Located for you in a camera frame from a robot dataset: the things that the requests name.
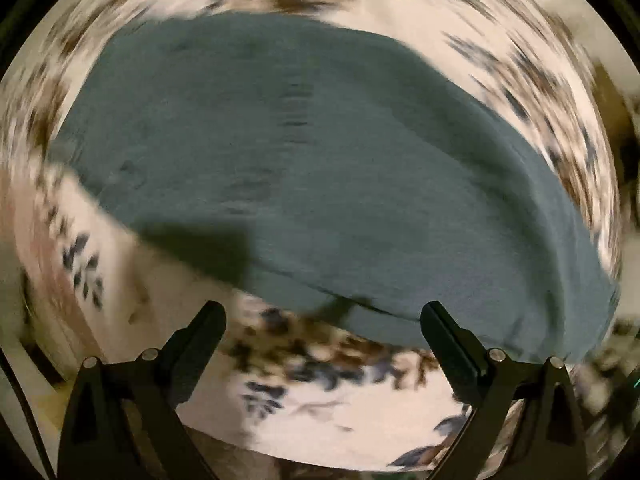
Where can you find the blue denim pants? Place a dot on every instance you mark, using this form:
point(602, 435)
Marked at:
point(335, 174)

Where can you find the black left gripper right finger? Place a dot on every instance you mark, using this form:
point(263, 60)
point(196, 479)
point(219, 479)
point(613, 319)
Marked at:
point(548, 441)

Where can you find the floral bed blanket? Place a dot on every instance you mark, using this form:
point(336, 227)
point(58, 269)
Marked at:
point(283, 385)

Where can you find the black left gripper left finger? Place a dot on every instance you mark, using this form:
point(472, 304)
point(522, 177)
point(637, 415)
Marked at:
point(96, 441)

